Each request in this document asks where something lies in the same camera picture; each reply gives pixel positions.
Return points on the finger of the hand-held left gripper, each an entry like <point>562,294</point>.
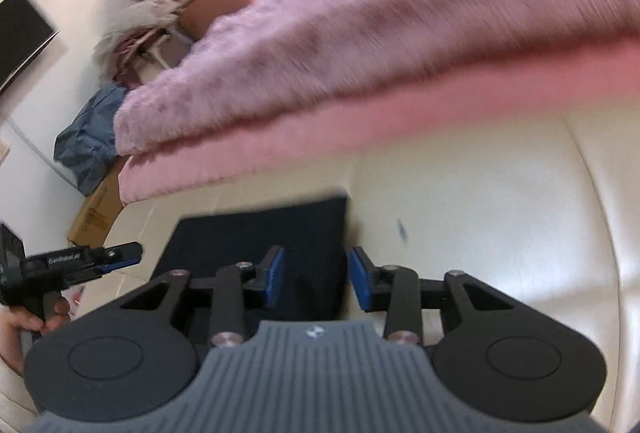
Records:
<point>117,254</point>

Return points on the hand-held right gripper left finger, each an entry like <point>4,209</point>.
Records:
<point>274,274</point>

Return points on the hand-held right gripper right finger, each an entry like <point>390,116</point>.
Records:
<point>359,279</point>

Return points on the black pants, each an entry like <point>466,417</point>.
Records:
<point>300,233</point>

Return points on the person's left hand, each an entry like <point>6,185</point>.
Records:
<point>15,328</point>

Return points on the brown cardboard box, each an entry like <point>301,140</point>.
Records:
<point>97,213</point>

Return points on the blue grey cloth bundle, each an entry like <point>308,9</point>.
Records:
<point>87,138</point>

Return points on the cream leather sofa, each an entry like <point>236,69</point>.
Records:
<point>500,223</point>

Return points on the maroon patterned bag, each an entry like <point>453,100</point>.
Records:
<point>127,58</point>

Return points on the black flat screen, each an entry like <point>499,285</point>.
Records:
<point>20,38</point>

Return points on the white gauzy cloth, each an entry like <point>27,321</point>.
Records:
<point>130,18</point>

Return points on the purple fluffy blanket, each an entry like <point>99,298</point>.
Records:
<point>380,28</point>

